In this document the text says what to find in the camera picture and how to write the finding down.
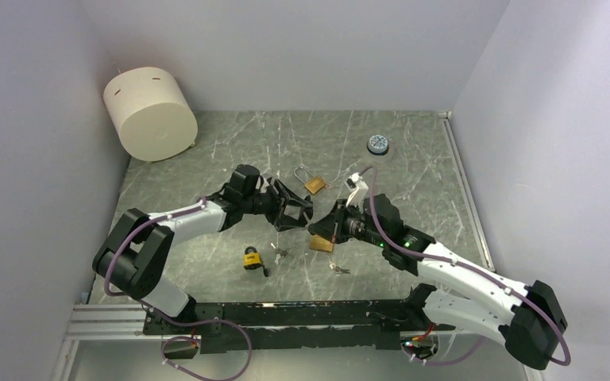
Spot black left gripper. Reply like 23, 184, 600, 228
241, 179, 312, 231

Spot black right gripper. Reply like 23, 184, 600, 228
310, 198, 387, 248

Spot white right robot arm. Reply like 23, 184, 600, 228
308, 194, 570, 370

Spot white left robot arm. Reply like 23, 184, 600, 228
92, 164, 314, 333

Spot silver key pair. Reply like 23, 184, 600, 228
270, 243, 288, 258

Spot large brass padlock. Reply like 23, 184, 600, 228
309, 235, 334, 253

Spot small brass padlock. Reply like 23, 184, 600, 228
293, 166, 327, 195

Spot small silver keys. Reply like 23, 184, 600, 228
329, 262, 350, 275

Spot yellow black padlock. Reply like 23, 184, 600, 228
242, 246, 269, 277

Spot cream cylindrical container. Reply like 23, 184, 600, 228
103, 67, 199, 162

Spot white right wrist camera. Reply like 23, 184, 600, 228
345, 172, 369, 208

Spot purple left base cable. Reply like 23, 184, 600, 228
160, 315, 256, 381

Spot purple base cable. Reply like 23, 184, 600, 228
160, 315, 256, 381
402, 321, 488, 368

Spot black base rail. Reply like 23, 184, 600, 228
143, 299, 450, 354

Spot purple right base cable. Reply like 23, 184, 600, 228
402, 321, 488, 368

